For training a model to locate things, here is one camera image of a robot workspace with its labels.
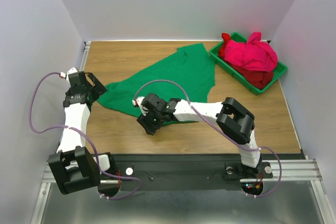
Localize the green t shirt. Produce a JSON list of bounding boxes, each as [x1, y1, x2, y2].
[[98, 43, 215, 118]]

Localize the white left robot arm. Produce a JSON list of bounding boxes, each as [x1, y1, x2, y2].
[[48, 68, 117, 195]]

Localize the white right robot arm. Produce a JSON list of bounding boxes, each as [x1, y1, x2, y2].
[[132, 93, 262, 177]]

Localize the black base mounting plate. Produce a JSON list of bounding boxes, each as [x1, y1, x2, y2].
[[112, 154, 273, 191]]

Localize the green plastic bin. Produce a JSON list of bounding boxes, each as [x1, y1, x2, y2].
[[209, 32, 288, 95]]

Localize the pink t shirt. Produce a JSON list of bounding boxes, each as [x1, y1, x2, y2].
[[224, 31, 278, 72]]

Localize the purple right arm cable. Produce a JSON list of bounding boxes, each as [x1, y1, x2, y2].
[[133, 79, 283, 199]]

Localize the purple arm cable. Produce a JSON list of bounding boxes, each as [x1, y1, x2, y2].
[[133, 79, 283, 199], [28, 71, 142, 200]]

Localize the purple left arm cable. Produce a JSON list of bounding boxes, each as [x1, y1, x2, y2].
[[28, 71, 142, 200]]

